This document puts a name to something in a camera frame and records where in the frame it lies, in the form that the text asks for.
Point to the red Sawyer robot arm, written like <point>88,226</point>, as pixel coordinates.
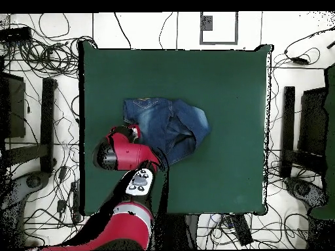
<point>125,154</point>

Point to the dark green table cloth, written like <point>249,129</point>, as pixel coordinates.
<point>222,104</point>

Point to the black power strip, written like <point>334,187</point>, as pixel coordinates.
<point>242,230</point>
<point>15,34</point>
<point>76,201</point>

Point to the grey square floor frame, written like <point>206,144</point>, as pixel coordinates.
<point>206,23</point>

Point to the black power adapter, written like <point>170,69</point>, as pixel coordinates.
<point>299,60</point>
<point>62,172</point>
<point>61,206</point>

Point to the dark green spare cloth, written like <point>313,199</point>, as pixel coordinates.
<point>330,130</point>

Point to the grey wheeled chair base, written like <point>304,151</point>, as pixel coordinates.
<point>34,181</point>
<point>303,189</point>

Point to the black box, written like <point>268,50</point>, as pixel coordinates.
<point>312,120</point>
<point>15,109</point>

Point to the black stand base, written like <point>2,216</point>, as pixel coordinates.
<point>48,125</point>
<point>288,125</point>

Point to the blue denim jeans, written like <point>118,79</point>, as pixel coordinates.
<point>157,117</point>

